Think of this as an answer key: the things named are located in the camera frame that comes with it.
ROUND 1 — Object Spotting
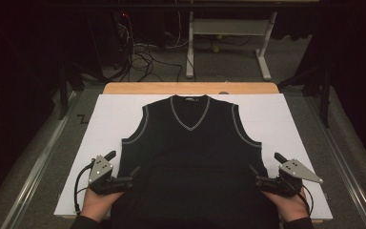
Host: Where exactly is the dark equipment with red light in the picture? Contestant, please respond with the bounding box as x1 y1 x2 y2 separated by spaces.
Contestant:
107 10 135 71

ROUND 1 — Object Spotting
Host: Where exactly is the tangle of floor cables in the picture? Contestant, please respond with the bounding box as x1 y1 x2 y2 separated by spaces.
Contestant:
113 12 185 83

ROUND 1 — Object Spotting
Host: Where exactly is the white board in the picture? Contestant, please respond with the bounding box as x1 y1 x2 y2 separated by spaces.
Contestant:
53 93 334 220

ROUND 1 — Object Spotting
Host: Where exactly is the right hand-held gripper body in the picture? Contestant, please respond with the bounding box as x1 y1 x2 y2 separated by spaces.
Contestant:
255 158 324 198

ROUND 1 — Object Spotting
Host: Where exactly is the person's left hand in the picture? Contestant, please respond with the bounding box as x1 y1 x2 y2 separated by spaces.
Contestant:
80 187 125 224

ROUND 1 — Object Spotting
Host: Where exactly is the black knit vest grey trim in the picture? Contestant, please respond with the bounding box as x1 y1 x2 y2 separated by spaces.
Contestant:
111 94 280 229

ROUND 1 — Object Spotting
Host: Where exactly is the black metal stand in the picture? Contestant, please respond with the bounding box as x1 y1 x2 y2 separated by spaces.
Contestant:
277 62 334 129
57 59 107 121

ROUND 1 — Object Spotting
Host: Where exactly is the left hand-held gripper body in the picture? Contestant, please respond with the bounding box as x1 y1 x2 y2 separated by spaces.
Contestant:
88 155 134 196

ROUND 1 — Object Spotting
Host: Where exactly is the left hand-held gripper black cable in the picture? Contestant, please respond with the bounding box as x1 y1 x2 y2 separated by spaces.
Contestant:
73 161 95 216

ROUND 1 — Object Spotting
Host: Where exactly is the white metal stand frame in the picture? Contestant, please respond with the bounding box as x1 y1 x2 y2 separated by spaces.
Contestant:
185 11 278 82

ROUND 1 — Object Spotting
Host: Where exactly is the person's right hand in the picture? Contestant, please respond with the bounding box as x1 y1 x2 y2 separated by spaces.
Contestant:
261 187 311 223

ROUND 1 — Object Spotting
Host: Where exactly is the hand-held gripper black cable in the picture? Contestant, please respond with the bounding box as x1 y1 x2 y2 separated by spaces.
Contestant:
73 161 95 216
294 182 315 218

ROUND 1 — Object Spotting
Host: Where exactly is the right hand-held gripper black cable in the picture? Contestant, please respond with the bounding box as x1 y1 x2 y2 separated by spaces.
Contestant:
294 182 315 218

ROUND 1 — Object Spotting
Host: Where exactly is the metal floor rail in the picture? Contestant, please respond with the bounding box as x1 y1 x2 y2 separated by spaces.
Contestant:
304 94 366 229
0 91 78 229

